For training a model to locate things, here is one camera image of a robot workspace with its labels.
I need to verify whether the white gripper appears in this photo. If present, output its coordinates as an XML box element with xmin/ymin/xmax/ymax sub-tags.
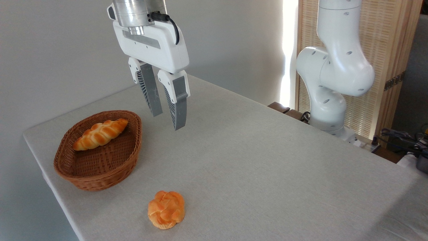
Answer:
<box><xmin>113</xmin><ymin>20</ymin><xmax>191</xmax><ymax>131</ymax></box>

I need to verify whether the black cable bundle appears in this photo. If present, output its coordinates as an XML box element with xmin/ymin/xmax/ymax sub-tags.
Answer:
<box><xmin>381</xmin><ymin>125</ymin><xmax>428</xmax><ymax>155</ymax></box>

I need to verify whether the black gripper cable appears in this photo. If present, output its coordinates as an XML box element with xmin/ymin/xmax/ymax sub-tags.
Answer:
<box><xmin>150</xmin><ymin>12</ymin><xmax>180</xmax><ymax>45</ymax></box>

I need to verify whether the dark brown wooden bench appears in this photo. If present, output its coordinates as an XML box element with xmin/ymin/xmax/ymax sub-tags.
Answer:
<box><xmin>267</xmin><ymin>102</ymin><xmax>311</xmax><ymax>124</ymax></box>

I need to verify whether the round knotted bread bun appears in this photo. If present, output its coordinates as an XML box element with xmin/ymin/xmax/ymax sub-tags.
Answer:
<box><xmin>148</xmin><ymin>190</ymin><xmax>185</xmax><ymax>230</ymax></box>

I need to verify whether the brown woven wicker basket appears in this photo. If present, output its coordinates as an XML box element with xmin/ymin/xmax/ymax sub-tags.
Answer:
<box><xmin>53</xmin><ymin>110</ymin><xmax>143</xmax><ymax>192</ymax></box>

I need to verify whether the long braided bread loaf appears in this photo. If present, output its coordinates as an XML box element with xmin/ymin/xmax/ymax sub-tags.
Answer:
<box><xmin>72</xmin><ymin>118</ymin><xmax>129</xmax><ymax>151</ymax></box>

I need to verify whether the light grey tablecloth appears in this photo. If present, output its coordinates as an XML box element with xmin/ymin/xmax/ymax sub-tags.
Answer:
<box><xmin>23</xmin><ymin>74</ymin><xmax>428</xmax><ymax>241</ymax></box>

